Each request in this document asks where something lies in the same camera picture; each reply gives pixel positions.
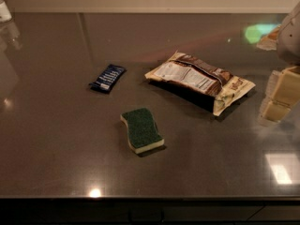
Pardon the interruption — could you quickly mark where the green and yellow sponge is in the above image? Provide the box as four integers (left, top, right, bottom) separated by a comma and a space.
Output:
120, 108, 164, 155

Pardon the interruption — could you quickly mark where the white container at left edge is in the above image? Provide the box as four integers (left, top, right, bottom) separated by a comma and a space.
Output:
0, 0, 12, 23

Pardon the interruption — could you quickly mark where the brown chip bag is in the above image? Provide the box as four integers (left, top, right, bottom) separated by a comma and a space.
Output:
145, 52, 255, 116

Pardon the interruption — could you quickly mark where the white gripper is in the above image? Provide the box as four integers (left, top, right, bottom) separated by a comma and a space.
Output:
261, 2, 300, 122

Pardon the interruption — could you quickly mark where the blue snack bar wrapper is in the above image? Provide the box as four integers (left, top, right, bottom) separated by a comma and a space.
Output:
89, 65, 127, 93

